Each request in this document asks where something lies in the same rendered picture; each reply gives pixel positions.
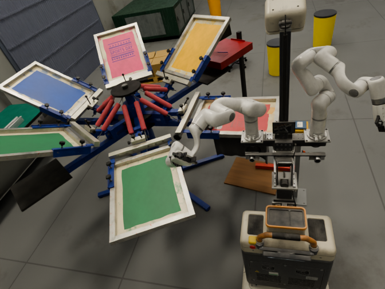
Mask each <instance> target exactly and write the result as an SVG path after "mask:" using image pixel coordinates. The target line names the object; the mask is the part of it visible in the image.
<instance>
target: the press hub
mask: <svg viewBox="0 0 385 289"><path fill-rule="evenodd" d="M140 87H141V83H140V81H138V80H127V81H124V82H122V83H119V84H118V85H116V86H114V87H113V88H112V90H111V95H112V96H113V97H125V99H126V101H125V102H124V105H126V106H127V109H128V113H129V117H130V120H131V123H132V126H134V127H135V123H134V118H136V117H137V113H136V109H135V105H134V102H135V98H136V97H135V98H134V96H132V94H133V93H135V92H137V91H138V90H139V89H140ZM139 100H140V99H138V98H136V101H138V102H139V104H140V108H141V111H142V114H143V113H144V112H145V111H154V110H153V109H152V108H150V107H147V108H145V109H144V105H145V104H143V103H141V102H140V101H139ZM151 116H152V115H151V114H143V118H144V121H145V124H146V128H147V130H148V133H149V137H150V138H147V139H148V140H152V139H155V138H156V137H155V134H154V132H153V129H152V127H153V126H154V125H155V123H146V121H147V120H148V119H149V118H150V117H151ZM122 119H124V115H119V116H118V121H121V120H122ZM158 148H160V147H159V146H155V147H152V148H150V149H148V151H151V150H154V149H158Z"/></svg>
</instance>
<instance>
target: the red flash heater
mask: <svg viewBox="0 0 385 289"><path fill-rule="evenodd" d="M252 49H253V43H252V42H247V41H245V40H240V39H235V38H231V39H227V38H225V39H223V40H222V41H220V42H219V43H218V45H217V46H216V48H215V49H214V51H213V53H212V55H211V57H210V58H211V60H210V62H209V63H208V65H207V67H211V68H215V69H220V70H222V69H224V68H226V67H227V66H228V65H230V64H231V63H233V62H235V61H236V60H237V59H239V58H240V57H242V56H243V55H245V54H247V53H248V52H249V51H251V50H252ZM218 52H228V53H218Z"/></svg>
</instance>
